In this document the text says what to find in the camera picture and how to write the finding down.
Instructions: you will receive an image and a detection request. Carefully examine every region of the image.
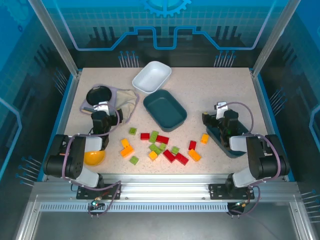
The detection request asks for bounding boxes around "teal plastic container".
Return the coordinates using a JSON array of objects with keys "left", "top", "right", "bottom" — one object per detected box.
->
[
  {"left": 206, "top": 119, "right": 251, "bottom": 159},
  {"left": 142, "top": 89, "right": 188, "bottom": 133}
]

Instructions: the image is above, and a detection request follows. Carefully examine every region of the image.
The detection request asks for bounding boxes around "white plastic container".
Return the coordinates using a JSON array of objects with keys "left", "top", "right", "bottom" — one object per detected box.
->
[{"left": 131, "top": 60, "right": 173, "bottom": 95}]

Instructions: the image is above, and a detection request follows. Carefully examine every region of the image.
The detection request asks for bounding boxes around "black bowl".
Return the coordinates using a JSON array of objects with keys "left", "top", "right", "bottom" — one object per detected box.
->
[{"left": 86, "top": 85, "right": 113, "bottom": 107}]

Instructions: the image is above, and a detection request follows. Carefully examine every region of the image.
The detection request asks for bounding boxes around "beige and lavender cloth bag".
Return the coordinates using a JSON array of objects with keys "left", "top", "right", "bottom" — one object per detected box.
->
[{"left": 79, "top": 83, "right": 141, "bottom": 125}]

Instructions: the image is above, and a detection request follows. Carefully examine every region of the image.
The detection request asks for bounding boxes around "orange lego brick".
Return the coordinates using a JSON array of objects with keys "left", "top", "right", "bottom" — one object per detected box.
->
[
  {"left": 120, "top": 145, "right": 135, "bottom": 158},
  {"left": 188, "top": 149, "right": 202, "bottom": 162}
]

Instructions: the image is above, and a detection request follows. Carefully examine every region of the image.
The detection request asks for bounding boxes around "yellow plastic bowl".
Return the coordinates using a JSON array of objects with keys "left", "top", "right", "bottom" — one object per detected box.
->
[{"left": 83, "top": 149, "right": 106, "bottom": 167}]

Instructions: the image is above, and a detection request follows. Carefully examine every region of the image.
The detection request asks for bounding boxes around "small controller board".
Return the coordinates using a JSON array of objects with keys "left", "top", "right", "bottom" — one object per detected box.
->
[
  {"left": 91, "top": 198, "right": 106, "bottom": 211},
  {"left": 233, "top": 199, "right": 251, "bottom": 211}
]

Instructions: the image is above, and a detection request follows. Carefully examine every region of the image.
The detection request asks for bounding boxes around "blue printed clear panel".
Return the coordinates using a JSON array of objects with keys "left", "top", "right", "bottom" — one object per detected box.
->
[{"left": 29, "top": 0, "right": 298, "bottom": 70}]

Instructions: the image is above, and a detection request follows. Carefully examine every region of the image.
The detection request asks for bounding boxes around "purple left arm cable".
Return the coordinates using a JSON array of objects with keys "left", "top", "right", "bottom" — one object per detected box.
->
[{"left": 61, "top": 104, "right": 122, "bottom": 218}]

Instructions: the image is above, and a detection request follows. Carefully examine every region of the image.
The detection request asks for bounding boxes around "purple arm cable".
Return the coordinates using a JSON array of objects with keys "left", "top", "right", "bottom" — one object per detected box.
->
[
  {"left": 61, "top": 104, "right": 122, "bottom": 218},
  {"left": 217, "top": 101, "right": 285, "bottom": 218}
]

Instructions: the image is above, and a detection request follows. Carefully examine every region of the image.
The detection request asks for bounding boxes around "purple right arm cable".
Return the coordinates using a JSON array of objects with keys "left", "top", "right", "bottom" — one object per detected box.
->
[{"left": 217, "top": 101, "right": 285, "bottom": 218}]

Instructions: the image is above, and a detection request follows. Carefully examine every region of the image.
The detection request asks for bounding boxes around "aluminium table side rail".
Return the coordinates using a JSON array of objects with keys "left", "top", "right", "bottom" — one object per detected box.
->
[
  {"left": 249, "top": 69, "right": 292, "bottom": 182},
  {"left": 41, "top": 71, "right": 83, "bottom": 182}
]

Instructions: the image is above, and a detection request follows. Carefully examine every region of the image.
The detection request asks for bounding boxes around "aluminium mounting rail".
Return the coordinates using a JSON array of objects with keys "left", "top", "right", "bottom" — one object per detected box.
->
[{"left": 33, "top": 173, "right": 301, "bottom": 201}]

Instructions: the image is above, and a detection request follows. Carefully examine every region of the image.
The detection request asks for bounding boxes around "aluminium frame post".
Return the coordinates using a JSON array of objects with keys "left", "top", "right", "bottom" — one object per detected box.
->
[
  {"left": 250, "top": 0, "right": 301, "bottom": 78},
  {"left": 27, "top": 0, "right": 82, "bottom": 77}
]

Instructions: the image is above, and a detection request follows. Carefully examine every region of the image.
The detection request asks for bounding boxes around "slotted grey cable duct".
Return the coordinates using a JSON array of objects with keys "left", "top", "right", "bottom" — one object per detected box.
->
[{"left": 38, "top": 202, "right": 230, "bottom": 213}]

